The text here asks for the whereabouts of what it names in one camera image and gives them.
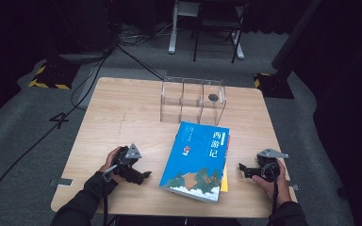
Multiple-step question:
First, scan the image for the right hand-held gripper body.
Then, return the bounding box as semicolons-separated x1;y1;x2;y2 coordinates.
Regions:
256;148;289;184

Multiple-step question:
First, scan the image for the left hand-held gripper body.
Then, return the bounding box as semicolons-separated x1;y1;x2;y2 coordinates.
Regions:
111;143;143;184

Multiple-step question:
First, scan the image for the yellow and white book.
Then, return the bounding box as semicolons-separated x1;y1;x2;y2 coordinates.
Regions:
220;162;230;193

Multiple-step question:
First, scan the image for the blue book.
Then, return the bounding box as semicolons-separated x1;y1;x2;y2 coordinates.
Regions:
158;121;231;203

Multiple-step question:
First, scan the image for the clear acrylic book rack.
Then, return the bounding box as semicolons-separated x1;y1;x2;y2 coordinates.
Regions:
159;75;228;126

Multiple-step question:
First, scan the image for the person's left hand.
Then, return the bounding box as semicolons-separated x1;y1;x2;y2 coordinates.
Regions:
99;146;126;185

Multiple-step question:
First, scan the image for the person's right hand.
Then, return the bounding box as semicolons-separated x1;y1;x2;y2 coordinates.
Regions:
252;158;293;207

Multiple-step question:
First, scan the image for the yellow black striped stand base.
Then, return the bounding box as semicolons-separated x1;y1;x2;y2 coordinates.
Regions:
27;60;81;90
253;73;295;100

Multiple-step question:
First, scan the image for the grey flat stand base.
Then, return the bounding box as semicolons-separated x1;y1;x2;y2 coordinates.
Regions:
58;51;108;64

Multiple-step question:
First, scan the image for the black slanted pole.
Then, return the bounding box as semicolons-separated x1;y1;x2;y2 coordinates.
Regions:
271;0;323;71

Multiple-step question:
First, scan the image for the right hand-held gripper cable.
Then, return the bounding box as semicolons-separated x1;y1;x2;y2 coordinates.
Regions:
261;162;281;218

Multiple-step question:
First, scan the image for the hand-held gripper cable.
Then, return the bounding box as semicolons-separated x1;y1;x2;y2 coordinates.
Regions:
101;165;119;226
261;162;281;218

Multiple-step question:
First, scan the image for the left hand-held gripper cable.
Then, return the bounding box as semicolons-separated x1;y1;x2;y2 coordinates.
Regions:
101;165;119;226

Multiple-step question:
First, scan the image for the long black floor cable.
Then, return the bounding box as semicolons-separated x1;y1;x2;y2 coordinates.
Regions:
0;51;112;220

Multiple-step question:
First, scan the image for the straight black floor cable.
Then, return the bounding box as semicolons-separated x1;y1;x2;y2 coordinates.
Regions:
116;44;165;80

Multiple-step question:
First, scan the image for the tangle of floor cables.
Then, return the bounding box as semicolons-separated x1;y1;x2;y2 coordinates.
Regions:
117;21;174;41

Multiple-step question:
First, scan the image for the white desk frame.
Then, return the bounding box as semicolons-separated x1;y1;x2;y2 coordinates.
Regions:
168;0;245;61

